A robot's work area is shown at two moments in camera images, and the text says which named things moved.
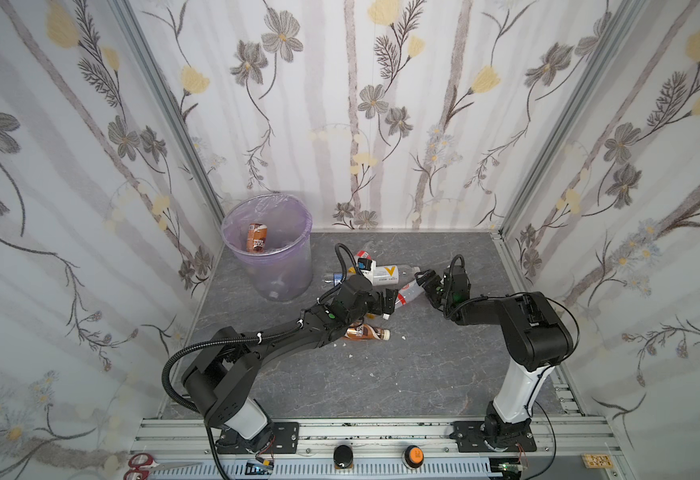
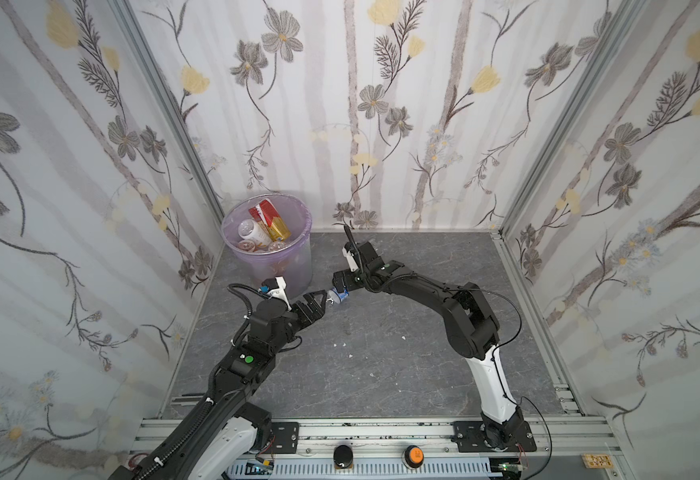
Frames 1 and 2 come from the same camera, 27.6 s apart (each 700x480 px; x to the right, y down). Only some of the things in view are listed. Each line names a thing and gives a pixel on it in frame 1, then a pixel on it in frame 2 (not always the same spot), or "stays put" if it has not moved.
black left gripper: [383, 300] to [301, 309]
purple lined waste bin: [272, 234] stays put
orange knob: [413, 456] stays put
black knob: [343, 457] stays put
